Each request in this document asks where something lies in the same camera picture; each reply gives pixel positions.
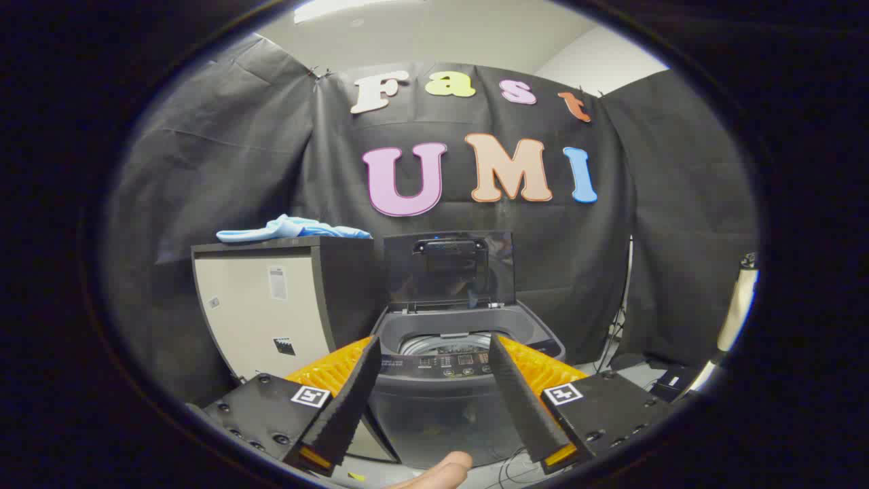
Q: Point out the white tube with black cap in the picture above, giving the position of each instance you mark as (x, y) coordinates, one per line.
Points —
(738, 305)

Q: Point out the dark grey washing machine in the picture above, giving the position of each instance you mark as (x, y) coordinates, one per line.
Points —
(434, 421)

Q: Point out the dark glass washing machine lid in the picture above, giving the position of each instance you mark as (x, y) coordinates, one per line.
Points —
(448, 282)

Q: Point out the light blue shirt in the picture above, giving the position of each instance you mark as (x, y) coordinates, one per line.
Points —
(292, 229)

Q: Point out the thin metal stand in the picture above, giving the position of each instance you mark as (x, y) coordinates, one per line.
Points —
(619, 305)

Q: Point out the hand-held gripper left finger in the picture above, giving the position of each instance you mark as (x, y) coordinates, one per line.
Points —
(353, 401)

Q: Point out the black box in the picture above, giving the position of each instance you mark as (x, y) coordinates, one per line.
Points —
(672, 382)

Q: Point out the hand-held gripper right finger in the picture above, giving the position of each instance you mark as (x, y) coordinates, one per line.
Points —
(523, 401)

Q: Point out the grey and beige cabinet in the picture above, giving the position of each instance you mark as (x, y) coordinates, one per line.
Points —
(251, 305)

